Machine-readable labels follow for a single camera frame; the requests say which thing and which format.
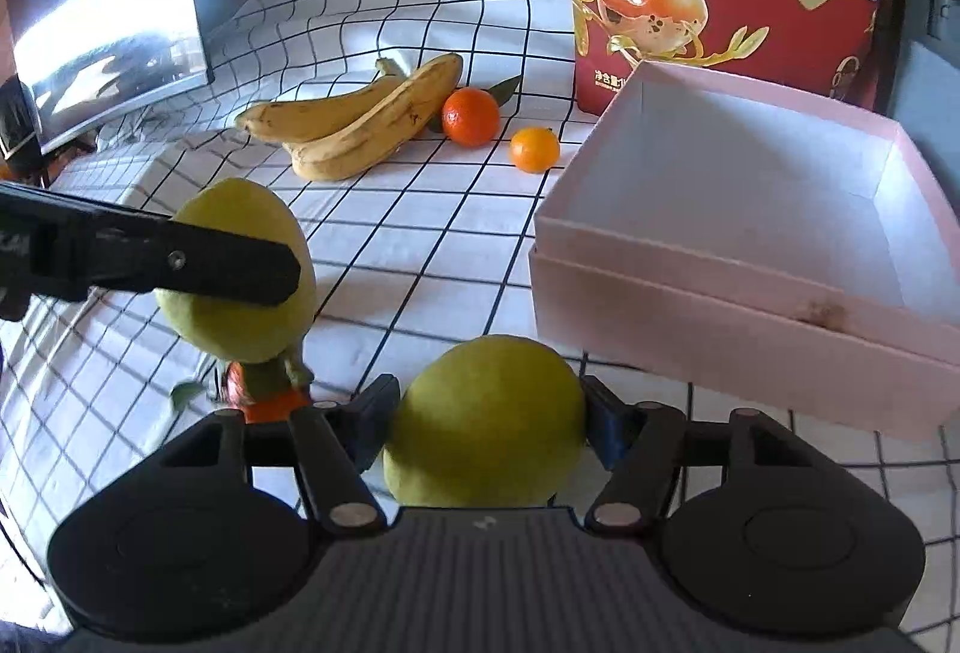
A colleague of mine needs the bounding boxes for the small orange tangerine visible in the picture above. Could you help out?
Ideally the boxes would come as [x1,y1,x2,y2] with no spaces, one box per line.
[509,127,562,174]

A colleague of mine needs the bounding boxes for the green pear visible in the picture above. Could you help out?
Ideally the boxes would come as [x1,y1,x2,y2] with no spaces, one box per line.
[382,335,586,508]
[155,177,317,364]

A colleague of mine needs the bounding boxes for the large tangerine with leaf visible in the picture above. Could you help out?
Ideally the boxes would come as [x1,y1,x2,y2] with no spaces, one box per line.
[428,77,521,148]

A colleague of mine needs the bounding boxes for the black monitor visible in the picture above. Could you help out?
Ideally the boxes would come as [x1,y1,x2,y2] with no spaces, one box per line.
[7,0,210,155]

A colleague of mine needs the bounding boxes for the dark glass computer case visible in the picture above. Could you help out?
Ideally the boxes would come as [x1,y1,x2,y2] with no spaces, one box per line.
[887,0,958,172]

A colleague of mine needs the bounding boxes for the pink cardboard box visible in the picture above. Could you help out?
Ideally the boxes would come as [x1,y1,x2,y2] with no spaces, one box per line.
[530,64,958,440]

